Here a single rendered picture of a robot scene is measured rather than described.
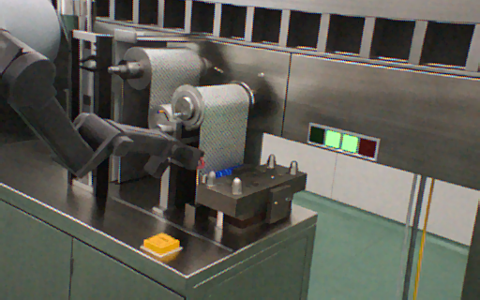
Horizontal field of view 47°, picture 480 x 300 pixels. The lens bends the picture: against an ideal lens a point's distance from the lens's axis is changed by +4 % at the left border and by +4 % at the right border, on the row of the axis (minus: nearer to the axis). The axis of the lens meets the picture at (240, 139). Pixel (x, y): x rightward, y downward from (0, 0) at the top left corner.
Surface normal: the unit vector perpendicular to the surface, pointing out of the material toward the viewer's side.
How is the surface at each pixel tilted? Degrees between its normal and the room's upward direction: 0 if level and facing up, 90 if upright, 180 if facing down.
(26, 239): 90
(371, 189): 90
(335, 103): 90
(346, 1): 90
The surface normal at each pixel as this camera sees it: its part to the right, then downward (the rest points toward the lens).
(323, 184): -0.62, 0.14
